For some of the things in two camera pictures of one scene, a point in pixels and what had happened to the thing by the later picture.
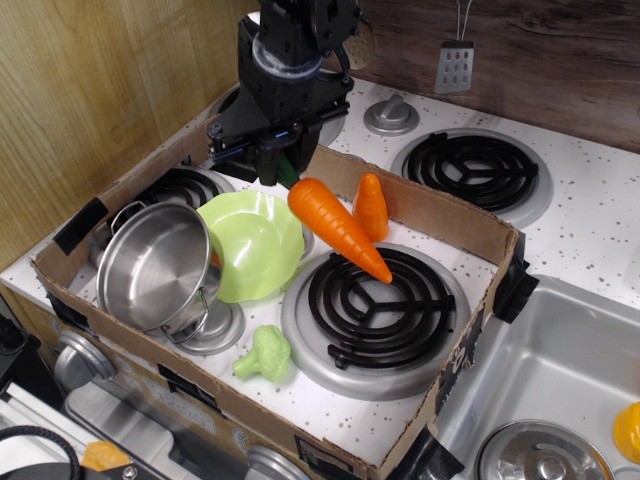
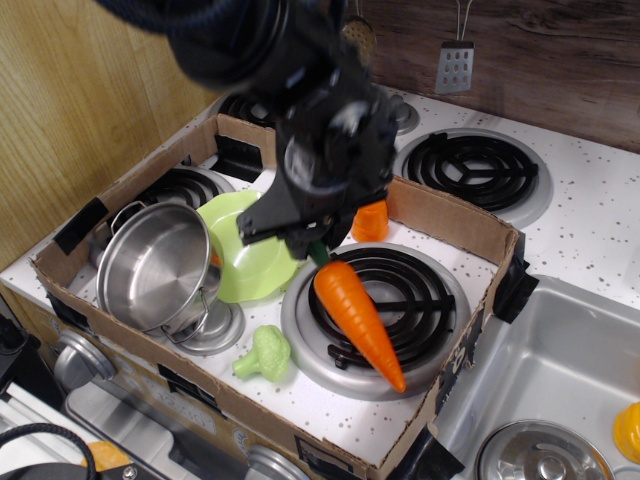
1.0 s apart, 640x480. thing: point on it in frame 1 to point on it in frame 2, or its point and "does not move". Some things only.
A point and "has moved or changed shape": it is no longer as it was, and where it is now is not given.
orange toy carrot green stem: x=287 y=170 has moved or changed shape
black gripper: x=270 y=109 to x=316 y=172
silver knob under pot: x=219 y=332 does not move
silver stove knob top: x=393 y=117 does not move
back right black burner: x=491 y=169 does not move
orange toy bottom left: x=104 y=456 does not move
